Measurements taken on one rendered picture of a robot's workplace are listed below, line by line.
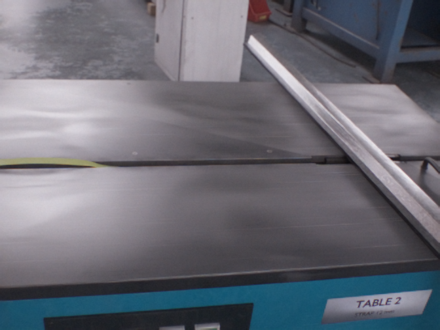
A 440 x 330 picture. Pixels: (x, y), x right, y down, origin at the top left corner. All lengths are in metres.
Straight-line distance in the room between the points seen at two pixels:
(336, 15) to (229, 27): 1.15
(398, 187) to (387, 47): 2.55
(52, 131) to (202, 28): 1.92
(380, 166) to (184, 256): 0.36
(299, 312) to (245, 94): 0.50
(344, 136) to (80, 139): 0.44
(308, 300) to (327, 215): 0.13
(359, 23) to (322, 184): 2.81
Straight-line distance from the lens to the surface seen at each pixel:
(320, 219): 0.73
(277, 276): 0.64
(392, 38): 3.30
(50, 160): 0.79
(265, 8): 4.37
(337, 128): 0.94
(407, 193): 0.79
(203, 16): 2.72
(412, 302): 0.77
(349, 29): 3.65
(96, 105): 0.97
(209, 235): 0.67
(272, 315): 0.69
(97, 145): 0.84
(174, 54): 2.88
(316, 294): 0.69
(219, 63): 2.85
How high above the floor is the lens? 1.16
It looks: 31 degrees down
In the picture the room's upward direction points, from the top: 7 degrees clockwise
